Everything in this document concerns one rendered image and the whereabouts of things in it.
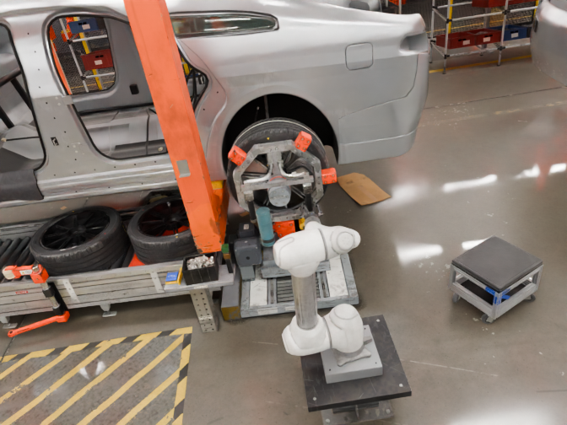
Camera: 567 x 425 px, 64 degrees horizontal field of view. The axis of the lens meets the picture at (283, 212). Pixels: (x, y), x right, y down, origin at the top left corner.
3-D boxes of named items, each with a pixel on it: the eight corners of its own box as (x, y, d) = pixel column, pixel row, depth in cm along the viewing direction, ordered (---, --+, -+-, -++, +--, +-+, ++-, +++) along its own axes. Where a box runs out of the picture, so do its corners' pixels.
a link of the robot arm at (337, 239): (344, 221, 191) (313, 228, 189) (356, 221, 173) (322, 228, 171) (351, 251, 191) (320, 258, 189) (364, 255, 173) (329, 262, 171)
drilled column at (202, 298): (218, 320, 309) (205, 274, 286) (217, 331, 301) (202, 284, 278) (204, 321, 310) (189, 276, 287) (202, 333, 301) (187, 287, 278)
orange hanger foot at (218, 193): (230, 196, 344) (221, 155, 325) (225, 236, 300) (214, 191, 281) (208, 198, 345) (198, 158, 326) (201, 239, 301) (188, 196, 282)
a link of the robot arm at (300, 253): (332, 355, 221) (288, 367, 218) (322, 328, 233) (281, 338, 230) (330, 244, 170) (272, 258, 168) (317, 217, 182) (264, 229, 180)
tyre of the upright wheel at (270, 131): (217, 128, 293) (243, 211, 328) (213, 143, 273) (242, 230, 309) (316, 106, 287) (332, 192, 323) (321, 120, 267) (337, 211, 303)
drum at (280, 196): (290, 188, 290) (288, 169, 282) (292, 206, 272) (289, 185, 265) (269, 190, 291) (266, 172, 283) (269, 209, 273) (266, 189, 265)
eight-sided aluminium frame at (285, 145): (324, 210, 300) (317, 135, 270) (326, 216, 295) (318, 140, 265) (244, 221, 302) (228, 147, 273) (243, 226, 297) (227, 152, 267)
